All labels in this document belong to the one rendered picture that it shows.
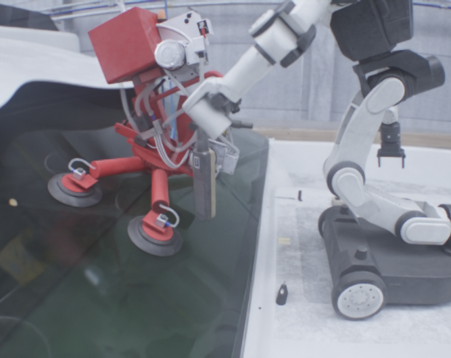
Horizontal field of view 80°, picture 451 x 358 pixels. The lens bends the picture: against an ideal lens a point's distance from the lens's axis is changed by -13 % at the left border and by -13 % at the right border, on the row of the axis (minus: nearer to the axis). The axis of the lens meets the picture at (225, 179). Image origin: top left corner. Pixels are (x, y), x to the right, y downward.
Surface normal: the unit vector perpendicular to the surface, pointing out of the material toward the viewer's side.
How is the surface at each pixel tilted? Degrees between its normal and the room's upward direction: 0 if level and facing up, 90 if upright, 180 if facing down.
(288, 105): 90
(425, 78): 111
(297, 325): 0
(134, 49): 90
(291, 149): 90
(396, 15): 101
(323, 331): 0
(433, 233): 90
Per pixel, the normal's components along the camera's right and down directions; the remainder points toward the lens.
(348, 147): -0.17, 0.36
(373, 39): -0.48, 0.62
